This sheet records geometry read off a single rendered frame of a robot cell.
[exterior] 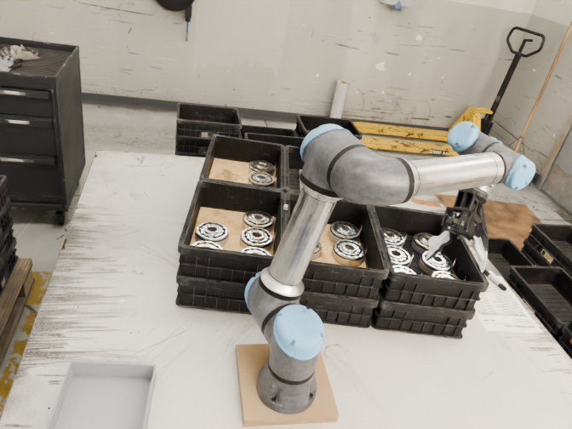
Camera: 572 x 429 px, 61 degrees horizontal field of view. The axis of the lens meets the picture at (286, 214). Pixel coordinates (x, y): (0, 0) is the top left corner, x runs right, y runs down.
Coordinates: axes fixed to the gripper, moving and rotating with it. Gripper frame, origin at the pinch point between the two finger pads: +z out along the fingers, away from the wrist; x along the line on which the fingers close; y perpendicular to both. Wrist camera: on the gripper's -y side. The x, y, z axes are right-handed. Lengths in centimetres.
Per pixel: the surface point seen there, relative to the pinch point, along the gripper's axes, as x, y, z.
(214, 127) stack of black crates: -193, -42, -61
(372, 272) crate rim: -20.8, 3.1, 7.4
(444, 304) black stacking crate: -8.3, -19.6, 7.4
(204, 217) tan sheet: -79, 22, 7
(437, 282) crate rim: -8.5, -10.9, 3.0
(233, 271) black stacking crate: -49, 27, 21
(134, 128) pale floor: -334, -62, -67
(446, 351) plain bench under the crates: -7.3, -28.3, 20.1
